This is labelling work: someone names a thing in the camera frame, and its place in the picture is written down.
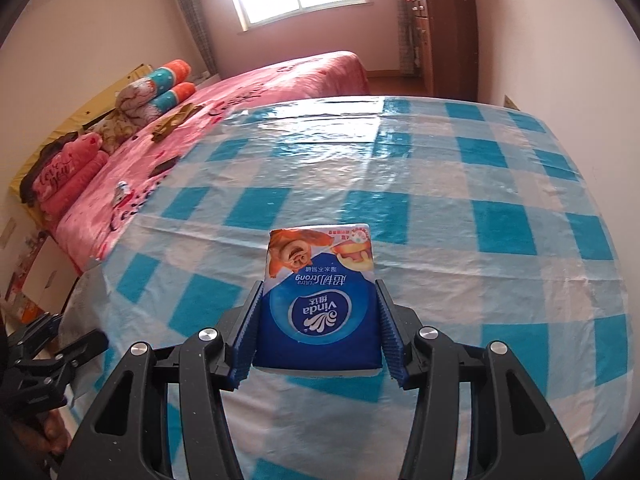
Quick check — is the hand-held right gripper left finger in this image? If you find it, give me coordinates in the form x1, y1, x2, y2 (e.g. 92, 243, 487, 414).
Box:
59, 280, 265, 480

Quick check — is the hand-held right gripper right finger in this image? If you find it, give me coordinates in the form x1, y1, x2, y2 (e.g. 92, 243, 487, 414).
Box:
375, 279, 586, 480

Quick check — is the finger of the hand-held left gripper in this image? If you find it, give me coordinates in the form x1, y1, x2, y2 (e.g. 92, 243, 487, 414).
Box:
50, 330, 110, 368
10, 312, 63, 356

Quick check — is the blue tissue pack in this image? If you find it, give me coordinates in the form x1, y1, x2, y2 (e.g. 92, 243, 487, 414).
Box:
252, 222, 383, 378

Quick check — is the person's left hand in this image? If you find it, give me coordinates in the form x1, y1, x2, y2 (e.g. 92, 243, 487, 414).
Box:
27, 405, 73, 456

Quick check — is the white cardboard box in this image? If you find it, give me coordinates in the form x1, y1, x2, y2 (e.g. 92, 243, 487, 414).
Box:
0, 232, 78, 323

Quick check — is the blue checkered tablecloth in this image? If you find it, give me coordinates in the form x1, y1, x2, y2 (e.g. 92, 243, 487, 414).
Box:
65, 95, 631, 480

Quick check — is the folded pink blanket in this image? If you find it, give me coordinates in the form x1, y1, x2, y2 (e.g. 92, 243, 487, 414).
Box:
30, 132, 110, 221

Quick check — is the floral pillow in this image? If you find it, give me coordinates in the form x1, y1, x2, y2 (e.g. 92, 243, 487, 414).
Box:
92, 110, 146, 156

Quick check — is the golden cloth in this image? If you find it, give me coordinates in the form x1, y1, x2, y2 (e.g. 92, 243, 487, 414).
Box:
151, 103, 196, 142

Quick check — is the yellow cardboard sheet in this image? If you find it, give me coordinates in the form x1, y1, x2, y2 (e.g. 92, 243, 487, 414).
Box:
9, 63, 153, 206

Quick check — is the rolled teal orange quilt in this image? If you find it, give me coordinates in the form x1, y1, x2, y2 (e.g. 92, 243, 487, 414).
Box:
117, 60, 193, 106
127, 81, 197, 121

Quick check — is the bed with pink blanket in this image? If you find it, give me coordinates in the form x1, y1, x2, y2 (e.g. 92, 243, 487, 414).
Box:
47, 51, 371, 273

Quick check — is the floral curtain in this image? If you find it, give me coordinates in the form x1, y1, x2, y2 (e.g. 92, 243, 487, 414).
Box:
395, 0, 418, 78

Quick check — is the wooden cabinet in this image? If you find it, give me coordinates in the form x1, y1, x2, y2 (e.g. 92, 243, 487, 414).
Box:
412, 0, 480, 102

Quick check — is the grey checked curtain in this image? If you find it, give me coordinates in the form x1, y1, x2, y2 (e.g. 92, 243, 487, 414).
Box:
167, 0, 221, 78

